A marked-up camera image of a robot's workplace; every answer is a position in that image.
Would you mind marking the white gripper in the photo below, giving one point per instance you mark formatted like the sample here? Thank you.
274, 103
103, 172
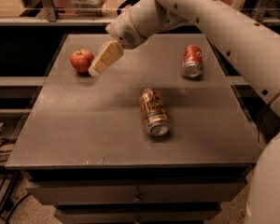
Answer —
123, 28

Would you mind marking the red apple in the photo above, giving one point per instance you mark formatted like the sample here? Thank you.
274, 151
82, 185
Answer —
81, 60

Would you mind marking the red soda can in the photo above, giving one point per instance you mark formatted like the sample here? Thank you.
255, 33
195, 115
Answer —
192, 63

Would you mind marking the grey metal railing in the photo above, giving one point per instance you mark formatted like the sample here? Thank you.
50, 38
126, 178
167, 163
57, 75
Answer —
267, 11

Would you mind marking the grey drawer cabinet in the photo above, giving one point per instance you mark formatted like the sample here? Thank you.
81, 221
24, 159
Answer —
85, 150

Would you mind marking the upper drawer knob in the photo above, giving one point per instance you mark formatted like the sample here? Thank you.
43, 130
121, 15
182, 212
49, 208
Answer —
137, 198

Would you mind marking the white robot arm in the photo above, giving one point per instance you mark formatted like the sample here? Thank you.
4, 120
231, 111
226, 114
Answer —
250, 47

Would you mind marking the orange soda can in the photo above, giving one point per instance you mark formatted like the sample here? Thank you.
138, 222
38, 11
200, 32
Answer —
154, 113

